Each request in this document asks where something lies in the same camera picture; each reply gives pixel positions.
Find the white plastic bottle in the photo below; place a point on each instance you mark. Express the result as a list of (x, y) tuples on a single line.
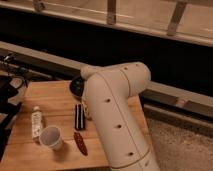
[(36, 123)]

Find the white paper cup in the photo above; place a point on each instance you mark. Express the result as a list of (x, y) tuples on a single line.
[(51, 137)]

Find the dark red oblong object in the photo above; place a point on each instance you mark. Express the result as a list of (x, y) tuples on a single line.
[(80, 143)]

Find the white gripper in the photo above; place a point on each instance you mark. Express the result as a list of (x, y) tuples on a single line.
[(86, 110)]

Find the dark blue bowl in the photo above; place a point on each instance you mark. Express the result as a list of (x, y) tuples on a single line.
[(77, 87)]

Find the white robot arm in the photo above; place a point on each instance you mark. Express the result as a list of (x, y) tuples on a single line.
[(106, 91)]

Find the black equipment with cables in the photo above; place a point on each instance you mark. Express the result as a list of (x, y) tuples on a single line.
[(8, 91)]

